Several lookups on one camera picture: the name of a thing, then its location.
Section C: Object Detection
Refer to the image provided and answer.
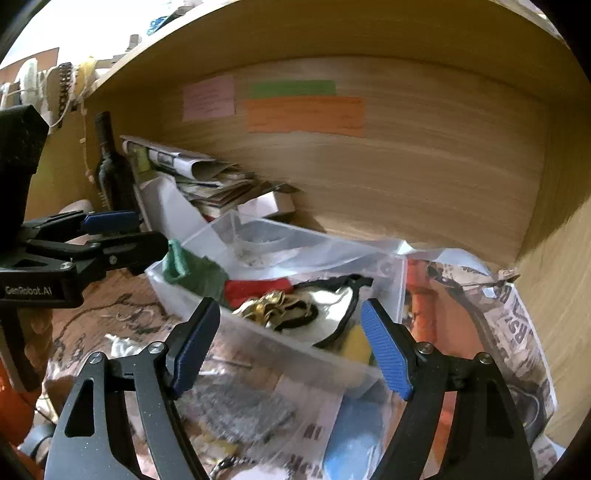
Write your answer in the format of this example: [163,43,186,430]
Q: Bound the grey scouring cloth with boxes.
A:
[184,373,297,445]

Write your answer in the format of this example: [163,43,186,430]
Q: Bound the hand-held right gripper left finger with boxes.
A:
[44,298,221,480]

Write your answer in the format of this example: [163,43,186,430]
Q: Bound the wooden shelf unit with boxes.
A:
[37,0,591,462]

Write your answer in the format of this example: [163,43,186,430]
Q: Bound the green knit cloth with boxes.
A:
[161,239,230,309]

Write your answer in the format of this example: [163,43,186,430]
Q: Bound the red cloth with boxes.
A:
[224,277,296,311]

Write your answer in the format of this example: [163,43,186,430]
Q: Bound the hanging yarn bundles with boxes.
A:
[0,55,101,131]

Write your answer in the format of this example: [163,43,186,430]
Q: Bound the pink paper note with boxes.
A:
[182,76,236,123]

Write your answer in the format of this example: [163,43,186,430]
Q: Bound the green paper note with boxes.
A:
[249,80,337,99]

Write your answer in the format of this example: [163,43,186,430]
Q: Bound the orange cloth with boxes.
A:
[0,357,49,446]

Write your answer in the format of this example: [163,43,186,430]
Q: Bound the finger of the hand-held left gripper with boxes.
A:
[25,231,168,278]
[21,210,142,241]

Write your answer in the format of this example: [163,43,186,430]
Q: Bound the printed paper sheet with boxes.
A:
[198,369,345,480]

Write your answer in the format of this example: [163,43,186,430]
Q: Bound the yellow sponge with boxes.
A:
[341,325,376,368]

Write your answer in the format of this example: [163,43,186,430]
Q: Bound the white cloth with black trim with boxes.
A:
[272,274,375,350]

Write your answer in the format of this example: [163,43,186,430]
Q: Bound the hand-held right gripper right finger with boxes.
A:
[360,299,532,480]

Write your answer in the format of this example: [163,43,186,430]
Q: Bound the stack of papers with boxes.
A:
[120,134,260,219]

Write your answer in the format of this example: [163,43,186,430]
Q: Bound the clear plastic container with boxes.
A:
[145,212,409,398]

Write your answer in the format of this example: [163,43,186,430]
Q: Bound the dark wine bottle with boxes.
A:
[94,111,138,223]

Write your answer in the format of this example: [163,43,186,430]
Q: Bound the brown printed cloth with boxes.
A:
[44,277,190,384]

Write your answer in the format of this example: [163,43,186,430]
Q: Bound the white cardboard box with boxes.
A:
[237,182,301,221]

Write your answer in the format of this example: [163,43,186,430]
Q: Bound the clear plastic bag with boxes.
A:
[323,237,491,288]

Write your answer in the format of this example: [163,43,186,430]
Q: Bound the orange paper note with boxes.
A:
[245,96,366,138]

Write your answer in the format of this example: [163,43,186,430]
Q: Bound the newspaper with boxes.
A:
[406,257,560,464]

